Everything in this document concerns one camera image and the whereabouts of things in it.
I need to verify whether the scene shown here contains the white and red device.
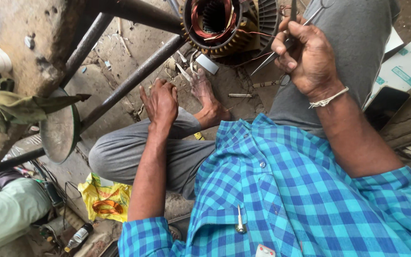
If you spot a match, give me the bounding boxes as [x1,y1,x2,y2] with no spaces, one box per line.
[255,244,276,257]

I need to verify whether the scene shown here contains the person's left hand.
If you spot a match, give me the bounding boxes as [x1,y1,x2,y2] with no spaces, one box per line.
[139,78,179,126]

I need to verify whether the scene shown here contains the steel scissors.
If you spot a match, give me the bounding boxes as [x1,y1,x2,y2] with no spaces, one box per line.
[250,0,336,86]

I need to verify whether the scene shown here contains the white insulation paper piece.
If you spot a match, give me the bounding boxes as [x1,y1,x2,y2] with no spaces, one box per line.
[195,54,220,75]

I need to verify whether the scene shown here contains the light green sack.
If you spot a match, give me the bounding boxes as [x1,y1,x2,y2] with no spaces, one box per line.
[0,177,53,257]

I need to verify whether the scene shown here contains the thin copper wire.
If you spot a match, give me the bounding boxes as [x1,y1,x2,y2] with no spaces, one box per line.
[176,79,208,93]

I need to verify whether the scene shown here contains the copper wire coil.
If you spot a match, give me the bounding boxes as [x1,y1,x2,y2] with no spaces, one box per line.
[92,199,124,215]

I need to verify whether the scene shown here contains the blue checked shirt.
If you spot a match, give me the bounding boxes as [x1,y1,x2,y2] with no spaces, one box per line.
[118,114,411,257]

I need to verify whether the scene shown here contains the silver pen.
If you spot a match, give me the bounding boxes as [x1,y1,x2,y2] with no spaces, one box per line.
[235,204,247,235]

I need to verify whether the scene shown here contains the white board with green labels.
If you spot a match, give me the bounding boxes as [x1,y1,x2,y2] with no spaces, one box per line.
[362,27,411,111]

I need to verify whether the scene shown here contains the black cables bundle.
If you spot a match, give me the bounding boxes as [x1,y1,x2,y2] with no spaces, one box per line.
[31,160,83,231]

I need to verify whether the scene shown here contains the person's bare foot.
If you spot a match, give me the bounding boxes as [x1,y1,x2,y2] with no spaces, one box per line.
[191,68,232,130]

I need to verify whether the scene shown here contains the person's right hand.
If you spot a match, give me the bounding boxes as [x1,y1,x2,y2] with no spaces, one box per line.
[271,16,345,103]

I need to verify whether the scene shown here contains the rusty metal pipe stand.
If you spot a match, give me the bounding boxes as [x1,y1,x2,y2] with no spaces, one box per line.
[0,0,186,175]

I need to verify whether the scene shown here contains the white thread bracelet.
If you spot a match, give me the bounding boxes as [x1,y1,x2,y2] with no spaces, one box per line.
[308,87,349,109]

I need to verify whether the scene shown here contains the motor stator with copper windings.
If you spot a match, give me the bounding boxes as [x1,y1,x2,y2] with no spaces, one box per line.
[181,0,282,67]

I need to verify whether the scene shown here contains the small glass bottle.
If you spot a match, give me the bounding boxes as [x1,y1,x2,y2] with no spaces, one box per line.
[64,223,94,253]

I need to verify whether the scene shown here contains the wooden planks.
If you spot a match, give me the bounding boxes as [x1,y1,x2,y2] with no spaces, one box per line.
[380,96,411,193]

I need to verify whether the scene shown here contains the gray trousers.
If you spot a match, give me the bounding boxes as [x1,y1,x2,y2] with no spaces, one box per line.
[88,0,401,200]

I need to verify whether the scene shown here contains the yellow plastic bag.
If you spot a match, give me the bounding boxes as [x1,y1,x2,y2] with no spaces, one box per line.
[77,173,133,223]

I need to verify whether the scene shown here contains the olive green cloth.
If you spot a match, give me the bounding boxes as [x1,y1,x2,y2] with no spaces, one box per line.
[0,68,92,133]

